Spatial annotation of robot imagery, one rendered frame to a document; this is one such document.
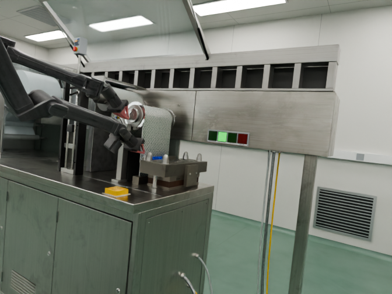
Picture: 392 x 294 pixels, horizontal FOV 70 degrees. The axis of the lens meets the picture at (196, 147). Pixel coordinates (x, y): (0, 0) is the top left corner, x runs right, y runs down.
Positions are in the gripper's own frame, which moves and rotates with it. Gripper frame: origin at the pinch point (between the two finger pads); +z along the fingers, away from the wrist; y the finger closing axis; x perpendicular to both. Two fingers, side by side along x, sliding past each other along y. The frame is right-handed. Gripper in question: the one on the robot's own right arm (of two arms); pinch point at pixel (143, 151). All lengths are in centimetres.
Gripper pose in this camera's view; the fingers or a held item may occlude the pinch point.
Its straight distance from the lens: 147.3
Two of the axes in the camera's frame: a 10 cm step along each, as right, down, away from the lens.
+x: 3.5, -8.5, 3.9
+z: 4.0, 5.1, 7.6
